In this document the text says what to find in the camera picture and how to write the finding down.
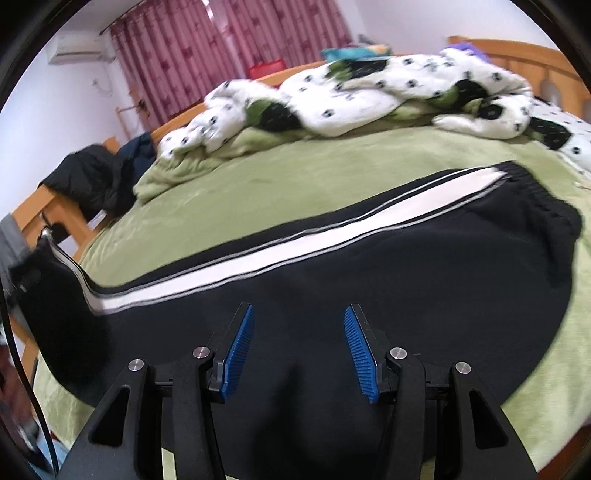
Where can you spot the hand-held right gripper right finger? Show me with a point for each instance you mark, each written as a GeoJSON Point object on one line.
{"type": "Point", "coordinates": [360, 353]}

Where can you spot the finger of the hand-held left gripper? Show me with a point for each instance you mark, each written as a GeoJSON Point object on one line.
{"type": "Point", "coordinates": [45, 231]}

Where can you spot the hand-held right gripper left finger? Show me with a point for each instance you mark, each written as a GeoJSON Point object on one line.
{"type": "Point", "coordinates": [238, 350]}

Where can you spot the black pants with white stripe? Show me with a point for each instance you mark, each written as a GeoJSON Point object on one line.
{"type": "Point", "coordinates": [323, 281]}

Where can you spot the grey jeans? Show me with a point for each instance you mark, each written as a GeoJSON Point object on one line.
{"type": "Point", "coordinates": [13, 240]}

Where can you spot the black jacket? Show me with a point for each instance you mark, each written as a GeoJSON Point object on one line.
{"type": "Point", "coordinates": [87, 180]}

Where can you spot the navy jacket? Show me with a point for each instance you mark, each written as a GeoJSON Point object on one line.
{"type": "Point", "coordinates": [138, 154]}

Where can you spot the wooden coat rack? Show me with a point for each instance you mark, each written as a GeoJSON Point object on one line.
{"type": "Point", "coordinates": [134, 113]}

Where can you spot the green fleece bed cover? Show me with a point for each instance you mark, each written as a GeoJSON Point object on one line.
{"type": "Point", "coordinates": [277, 184]}

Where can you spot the white air conditioner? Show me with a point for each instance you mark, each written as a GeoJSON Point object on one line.
{"type": "Point", "coordinates": [78, 48]}

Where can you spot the person's left leg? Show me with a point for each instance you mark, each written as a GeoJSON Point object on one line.
{"type": "Point", "coordinates": [48, 459]}

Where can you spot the pink patterned curtain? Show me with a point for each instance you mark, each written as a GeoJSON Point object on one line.
{"type": "Point", "coordinates": [194, 55]}

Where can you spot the white floral quilt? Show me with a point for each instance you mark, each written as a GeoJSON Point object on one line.
{"type": "Point", "coordinates": [369, 92]}

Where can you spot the red chair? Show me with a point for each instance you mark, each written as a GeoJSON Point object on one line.
{"type": "Point", "coordinates": [265, 69]}

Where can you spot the teal patterned pillow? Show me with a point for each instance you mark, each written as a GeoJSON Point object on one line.
{"type": "Point", "coordinates": [351, 53]}

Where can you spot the white floral pillow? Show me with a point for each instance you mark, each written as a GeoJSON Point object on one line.
{"type": "Point", "coordinates": [570, 134]}

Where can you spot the purple plush cushion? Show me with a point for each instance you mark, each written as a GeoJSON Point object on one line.
{"type": "Point", "coordinates": [466, 50]}

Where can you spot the wooden bed frame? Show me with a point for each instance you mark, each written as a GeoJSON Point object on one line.
{"type": "Point", "coordinates": [62, 213]}

